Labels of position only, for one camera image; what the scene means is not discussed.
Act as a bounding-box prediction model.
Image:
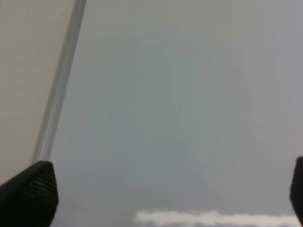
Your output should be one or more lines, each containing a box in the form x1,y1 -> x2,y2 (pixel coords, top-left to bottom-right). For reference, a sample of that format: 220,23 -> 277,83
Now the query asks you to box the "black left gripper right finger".
290,157 -> 303,226

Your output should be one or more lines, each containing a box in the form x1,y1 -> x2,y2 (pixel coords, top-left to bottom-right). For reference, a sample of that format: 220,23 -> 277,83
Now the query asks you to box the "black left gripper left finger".
0,161 -> 59,227

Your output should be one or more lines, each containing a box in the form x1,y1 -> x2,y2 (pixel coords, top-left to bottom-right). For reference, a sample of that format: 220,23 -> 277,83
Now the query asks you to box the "white whiteboard with aluminium frame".
40,0 -> 303,227

